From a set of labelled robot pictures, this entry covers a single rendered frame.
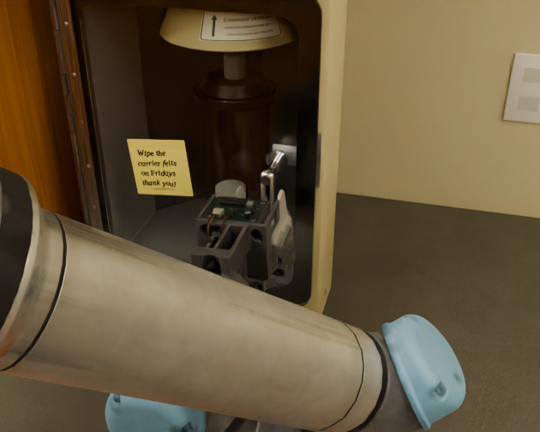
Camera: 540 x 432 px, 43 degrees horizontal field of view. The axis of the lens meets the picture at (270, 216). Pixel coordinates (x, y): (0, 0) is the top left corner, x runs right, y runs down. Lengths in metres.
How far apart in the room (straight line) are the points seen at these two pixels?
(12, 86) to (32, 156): 0.10
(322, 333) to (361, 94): 0.84
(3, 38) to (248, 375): 0.59
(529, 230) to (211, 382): 0.93
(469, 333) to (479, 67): 0.45
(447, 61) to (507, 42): 0.10
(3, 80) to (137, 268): 0.56
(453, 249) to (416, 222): 0.10
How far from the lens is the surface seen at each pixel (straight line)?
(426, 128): 1.24
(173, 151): 0.84
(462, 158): 1.26
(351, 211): 1.22
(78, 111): 0.88
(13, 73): 0.88
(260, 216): 0.66
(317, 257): 0.87
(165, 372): 0.34
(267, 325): 0.38
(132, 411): 0.52
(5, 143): 0.88
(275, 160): 0.79
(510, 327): 1.01
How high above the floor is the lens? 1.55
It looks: 31 degrees down
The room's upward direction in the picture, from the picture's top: straight up
